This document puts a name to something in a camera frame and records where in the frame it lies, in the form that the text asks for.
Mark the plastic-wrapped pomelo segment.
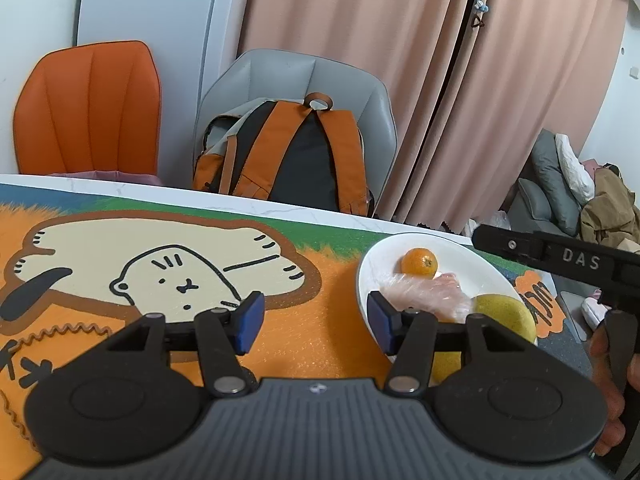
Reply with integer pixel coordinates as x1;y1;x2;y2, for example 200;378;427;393
380;272;476;323

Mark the white refrigerator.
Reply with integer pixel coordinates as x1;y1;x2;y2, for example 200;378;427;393
75;0;251;126

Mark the white bowl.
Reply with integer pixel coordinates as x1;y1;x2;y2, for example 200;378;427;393
356;232;539;367

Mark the brown jacket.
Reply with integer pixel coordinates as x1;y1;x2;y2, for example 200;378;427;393
580;164;640;255

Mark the cartoon printed table mat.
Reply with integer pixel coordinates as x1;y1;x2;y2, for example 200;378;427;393
0;184;601;461

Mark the orange tangerine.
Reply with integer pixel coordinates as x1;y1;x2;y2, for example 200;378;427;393
401;248;439;279

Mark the pink slipper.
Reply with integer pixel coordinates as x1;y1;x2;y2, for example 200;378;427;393
581;296;610;332

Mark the person's right hand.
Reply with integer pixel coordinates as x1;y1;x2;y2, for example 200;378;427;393
589;327;629;456

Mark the grey chair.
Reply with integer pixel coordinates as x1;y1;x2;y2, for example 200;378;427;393
192;49;399;218

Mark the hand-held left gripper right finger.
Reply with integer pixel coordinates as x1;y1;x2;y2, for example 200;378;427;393
366;291;537;395

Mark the pink curtain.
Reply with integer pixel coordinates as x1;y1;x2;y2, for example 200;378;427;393
239;0;483;233
440;0;630;235

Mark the large yellow pear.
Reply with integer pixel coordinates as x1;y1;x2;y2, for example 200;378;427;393
432;294;537;385

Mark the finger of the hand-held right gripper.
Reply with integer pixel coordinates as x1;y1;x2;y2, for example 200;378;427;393
472;222;546;265

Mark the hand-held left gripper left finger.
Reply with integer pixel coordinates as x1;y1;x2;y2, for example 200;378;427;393
106;291;266;397

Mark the pink seat cushion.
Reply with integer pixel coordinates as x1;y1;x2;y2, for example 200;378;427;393
47;170;163;187

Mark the orange chair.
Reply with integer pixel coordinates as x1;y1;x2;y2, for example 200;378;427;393
14;40;163;181

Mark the white pillow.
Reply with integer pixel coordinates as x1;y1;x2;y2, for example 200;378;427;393
554;133;597;206

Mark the orange and black backpack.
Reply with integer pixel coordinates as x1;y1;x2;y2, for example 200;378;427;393
192;92;375;216

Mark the grey sofa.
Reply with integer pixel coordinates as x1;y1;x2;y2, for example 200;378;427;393
502;130;640;256

